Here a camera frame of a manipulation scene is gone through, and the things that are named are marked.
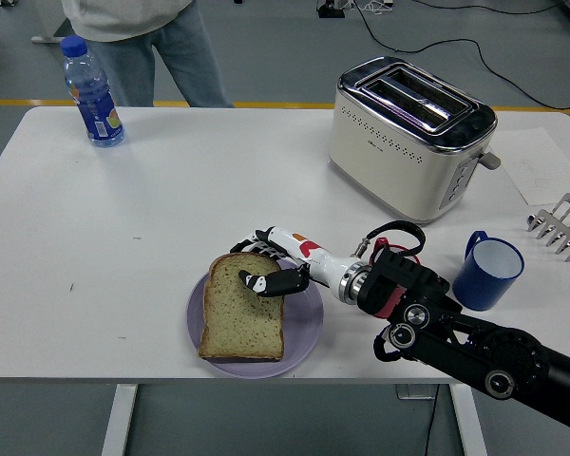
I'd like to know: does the black power strip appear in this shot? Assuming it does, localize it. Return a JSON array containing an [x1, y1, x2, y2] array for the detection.
[[316, 0, 347, 19]]

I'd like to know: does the bread slice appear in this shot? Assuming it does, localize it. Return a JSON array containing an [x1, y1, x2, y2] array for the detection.
[[197, 252, 286, 363]]

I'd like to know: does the clear under-table bracket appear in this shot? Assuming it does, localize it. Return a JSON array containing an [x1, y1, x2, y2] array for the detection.
[[396, 383, 439, 400]]

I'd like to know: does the person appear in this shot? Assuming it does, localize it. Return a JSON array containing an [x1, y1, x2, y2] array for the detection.
[[60, 0, 234, 108]]

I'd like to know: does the cream and chrome toaster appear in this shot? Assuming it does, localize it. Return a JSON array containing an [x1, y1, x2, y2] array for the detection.
[[326, 55, 503, 228]]

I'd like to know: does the clear bottle with blue cap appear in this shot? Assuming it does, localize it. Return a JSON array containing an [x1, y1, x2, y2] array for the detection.
[[59, 35, 126, 149]]

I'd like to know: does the metal toast rack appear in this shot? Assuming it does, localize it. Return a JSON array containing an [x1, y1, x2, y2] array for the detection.
[[525, 192, 570, 263]]

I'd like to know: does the white table leg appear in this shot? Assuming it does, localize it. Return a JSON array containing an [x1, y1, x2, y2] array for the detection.
[[100, 383, 139, 456], [448, 383, 488, 456]]

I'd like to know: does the lilac round plate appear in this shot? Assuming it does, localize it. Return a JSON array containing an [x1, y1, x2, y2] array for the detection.
[[185, 256, 325, 380]]

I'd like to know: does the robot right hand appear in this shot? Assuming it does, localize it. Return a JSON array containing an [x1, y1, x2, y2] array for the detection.
[[230, 226, 365, 300]]

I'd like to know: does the black under-table cable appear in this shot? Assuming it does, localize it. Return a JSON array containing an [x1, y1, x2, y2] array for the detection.
[[425, 384, 441, 456]]

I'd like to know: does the blue mug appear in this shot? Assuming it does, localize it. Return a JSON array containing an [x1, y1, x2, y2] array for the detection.
[[452, 230, 525, 313]]

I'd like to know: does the red mug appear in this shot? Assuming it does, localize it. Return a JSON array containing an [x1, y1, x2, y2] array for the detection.
[[370, 236, 424, 320]]

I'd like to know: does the yellow floor tape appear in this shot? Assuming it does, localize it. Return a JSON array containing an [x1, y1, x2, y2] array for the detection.
[[0, 98, 570, 115]]

